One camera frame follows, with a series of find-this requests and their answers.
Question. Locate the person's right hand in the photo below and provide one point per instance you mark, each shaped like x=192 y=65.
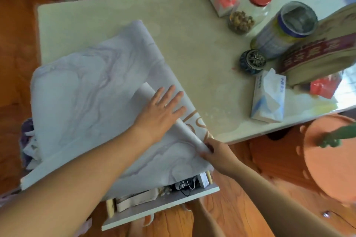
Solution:
x=222 y=159

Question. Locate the person's left hand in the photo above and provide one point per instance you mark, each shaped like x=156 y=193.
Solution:
x=157 y=120

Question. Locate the white blue tissue pack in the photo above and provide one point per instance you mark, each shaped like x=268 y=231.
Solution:
x=267 y=100

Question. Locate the plain white tablecloth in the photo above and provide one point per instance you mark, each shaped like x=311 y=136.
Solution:
x=83 y=92

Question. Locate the wooden drawer white front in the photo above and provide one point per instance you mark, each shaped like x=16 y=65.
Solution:
x=155 y=209

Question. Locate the person's left forearm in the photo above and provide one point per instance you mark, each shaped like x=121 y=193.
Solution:
x=69 y=189

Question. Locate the person's right forearm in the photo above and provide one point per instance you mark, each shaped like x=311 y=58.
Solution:
x=278 y=211

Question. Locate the person's right leg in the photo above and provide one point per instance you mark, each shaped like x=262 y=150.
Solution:
x=205 y=223

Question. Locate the small white box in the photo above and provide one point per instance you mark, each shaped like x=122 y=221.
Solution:
x=203 y=180

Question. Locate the cream marble table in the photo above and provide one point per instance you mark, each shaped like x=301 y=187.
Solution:
x=194 y=36

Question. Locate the dark patterned canister lid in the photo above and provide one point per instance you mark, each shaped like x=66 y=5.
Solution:
x=253 y=61

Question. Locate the green plastic toy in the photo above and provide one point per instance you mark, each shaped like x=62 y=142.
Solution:
x=331 y=139

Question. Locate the red snack packet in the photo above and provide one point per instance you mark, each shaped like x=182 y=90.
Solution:
x=324 y=86

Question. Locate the grey open canister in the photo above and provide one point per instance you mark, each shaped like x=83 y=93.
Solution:
x=272 y=39

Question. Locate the small bin with lavender bag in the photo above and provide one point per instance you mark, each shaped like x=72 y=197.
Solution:
x=27 y=145

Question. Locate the brown paper tea bag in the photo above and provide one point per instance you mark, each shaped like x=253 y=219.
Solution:
x=319 y=56

